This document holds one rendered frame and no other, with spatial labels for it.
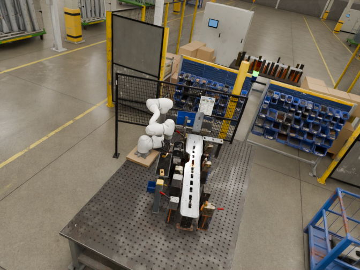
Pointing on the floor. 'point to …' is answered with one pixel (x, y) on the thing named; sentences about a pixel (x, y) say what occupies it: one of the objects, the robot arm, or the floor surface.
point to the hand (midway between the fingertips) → (165, 152)
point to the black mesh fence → (169, 109)
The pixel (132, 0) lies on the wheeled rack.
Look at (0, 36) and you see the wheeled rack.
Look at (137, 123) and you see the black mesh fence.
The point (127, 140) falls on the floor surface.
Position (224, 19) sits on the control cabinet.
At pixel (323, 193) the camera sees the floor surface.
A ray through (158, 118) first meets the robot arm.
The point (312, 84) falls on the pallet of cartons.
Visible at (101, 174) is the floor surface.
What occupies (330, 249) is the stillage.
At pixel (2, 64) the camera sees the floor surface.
